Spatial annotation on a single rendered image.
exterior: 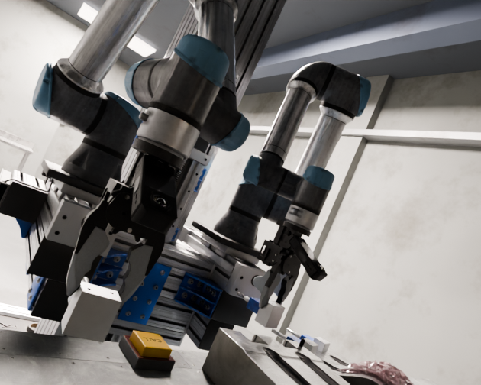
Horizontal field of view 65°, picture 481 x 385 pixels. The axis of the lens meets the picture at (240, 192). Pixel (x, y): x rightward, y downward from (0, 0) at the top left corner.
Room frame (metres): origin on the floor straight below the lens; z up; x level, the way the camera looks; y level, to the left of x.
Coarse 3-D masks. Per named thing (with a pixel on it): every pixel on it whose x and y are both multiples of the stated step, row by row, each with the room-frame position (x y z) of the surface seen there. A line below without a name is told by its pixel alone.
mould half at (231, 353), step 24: (216, 336) 0.78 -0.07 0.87; (240, 336) 0.78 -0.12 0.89; (264, 336) 0.86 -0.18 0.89; (216, 360) 0.76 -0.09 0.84; (240, 360) 0.71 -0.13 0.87; (264, 360) 0.72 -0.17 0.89; (288, 360) 0.78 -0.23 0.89; (312, 360) 0.85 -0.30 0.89; (216, 384) 0.74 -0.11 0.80; (240, 384) 0.69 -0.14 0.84; (264, 384) 0.66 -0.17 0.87; (288, 384) 0.66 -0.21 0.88; (312, 384) 0.71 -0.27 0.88
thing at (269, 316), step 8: (240, 296) 0.98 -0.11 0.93; (248, 304) 0.93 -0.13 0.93; (256, 304) 0.92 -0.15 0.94; (272, 304) 0.89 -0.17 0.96; (256, 312) 0.91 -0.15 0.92; (264, 312) 0.89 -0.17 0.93; (272, 312) 0.88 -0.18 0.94; (280, 312) 0.91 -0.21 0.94; (256, 320) 0.90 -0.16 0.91; (264, 320) 0.89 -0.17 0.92; (272, 320) 0.89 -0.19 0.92
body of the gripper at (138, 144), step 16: (144, 144) 0.47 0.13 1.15; (160, 160) 0.49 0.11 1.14; (176, 160) 0.48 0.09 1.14; (128, 176) 0.51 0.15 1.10; (112, 192) 0.46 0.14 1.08; (128, 192) 0.47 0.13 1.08; (112, 208) 0.46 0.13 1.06; (128, 208) 0.47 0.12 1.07; (112, 224) 0.46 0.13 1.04; (128, 224) 0.47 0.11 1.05
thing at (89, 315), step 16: (80, 288) 0.46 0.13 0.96; (96, 288) 0.48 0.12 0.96; (80, 304) 0.45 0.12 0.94; (96, 304) 0.46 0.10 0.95; (112, 304) 0.47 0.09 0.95; (64, 320) 0.46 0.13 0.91; (80, 320) 0.45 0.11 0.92; (96, 320) 0.46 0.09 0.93; (112, 320) 0.47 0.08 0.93; (80, 336) 0.46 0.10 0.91; (96, 336) 0.47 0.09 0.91
